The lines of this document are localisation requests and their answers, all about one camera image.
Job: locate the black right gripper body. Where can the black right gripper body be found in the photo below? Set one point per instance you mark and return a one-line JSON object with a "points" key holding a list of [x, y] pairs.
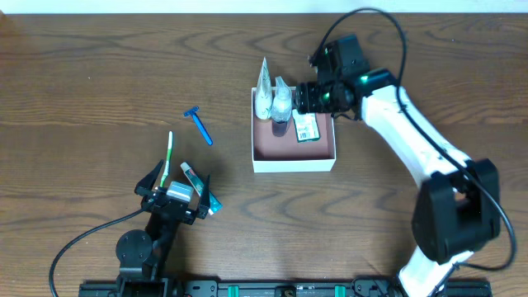
{"points": [[308, 97]]}

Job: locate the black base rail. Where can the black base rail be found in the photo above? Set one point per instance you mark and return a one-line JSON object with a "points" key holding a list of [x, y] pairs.
{"points": [[210, 288]]}

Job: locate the teal toothpaste tube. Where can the teal toothpaste tube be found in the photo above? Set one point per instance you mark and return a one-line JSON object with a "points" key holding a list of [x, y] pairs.
{"points": [[198, 185]]}

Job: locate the white box pink interior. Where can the white box pink interior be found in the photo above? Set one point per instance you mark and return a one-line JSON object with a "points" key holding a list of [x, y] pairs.
{"points": [[271, 154]]}

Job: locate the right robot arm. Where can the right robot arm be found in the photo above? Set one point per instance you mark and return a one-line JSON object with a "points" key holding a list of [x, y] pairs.
{"points": [[456, 210]]}

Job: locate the white lotion tube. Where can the white lotion tube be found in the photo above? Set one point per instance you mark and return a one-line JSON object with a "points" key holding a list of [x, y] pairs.
{"points": [[263, 94]]}

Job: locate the blue disposable razor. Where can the blue disposable razor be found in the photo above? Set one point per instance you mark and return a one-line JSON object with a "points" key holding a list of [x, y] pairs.
{"points": [[192, 112]]}

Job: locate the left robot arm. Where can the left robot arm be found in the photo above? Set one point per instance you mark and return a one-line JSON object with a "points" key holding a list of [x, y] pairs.
{"points": [[143, 252]]}

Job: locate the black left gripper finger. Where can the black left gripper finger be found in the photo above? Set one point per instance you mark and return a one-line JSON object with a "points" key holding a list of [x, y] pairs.
{"points": [[145, 185], [204, 202]]}

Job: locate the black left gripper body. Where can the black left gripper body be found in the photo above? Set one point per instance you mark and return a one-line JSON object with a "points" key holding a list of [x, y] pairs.
{"points": [[166, 205]]}

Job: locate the green white toothbrush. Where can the green white toothbrush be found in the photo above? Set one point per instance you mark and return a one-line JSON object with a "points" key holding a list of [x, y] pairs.
{"points": [[167, 164]]}

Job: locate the green white soap packet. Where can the green white soap packet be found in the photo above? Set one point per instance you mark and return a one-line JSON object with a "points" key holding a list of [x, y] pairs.
{"points": [[306, 127]]}

